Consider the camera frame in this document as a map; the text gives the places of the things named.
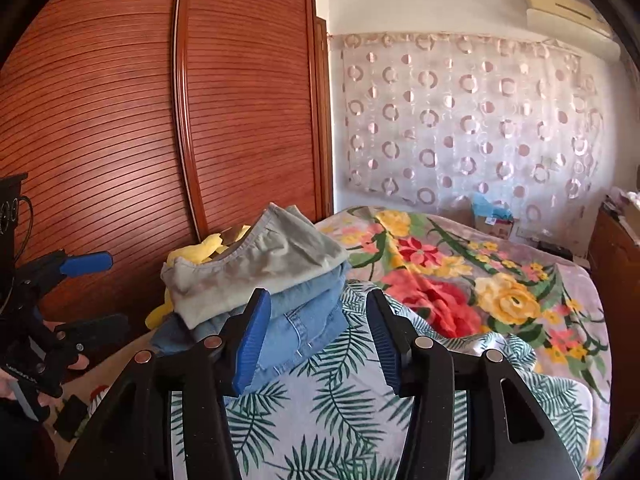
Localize grey-green pants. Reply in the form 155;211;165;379
160;203;348;330

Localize person's left hand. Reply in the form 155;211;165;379
0;318;91;411

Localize yellow cloth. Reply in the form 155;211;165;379
145;224;250;330

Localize floral pink blanket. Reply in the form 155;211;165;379
318;206;612;479

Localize palm leaf print sheet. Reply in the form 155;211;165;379
169;278;597;480

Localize wooden louvered wardrobe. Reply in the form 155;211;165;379
1;0;332;322

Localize stack of blue jeans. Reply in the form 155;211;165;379
152;262;350;392

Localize long wooden cabinet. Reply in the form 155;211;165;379
587;206;640;340

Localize blue tissue box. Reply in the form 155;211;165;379
472;194;515;240

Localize circle pattern sheer curtain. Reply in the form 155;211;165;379
329;32;604;226

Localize wall air conditioner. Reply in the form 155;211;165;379
526;0;622;63

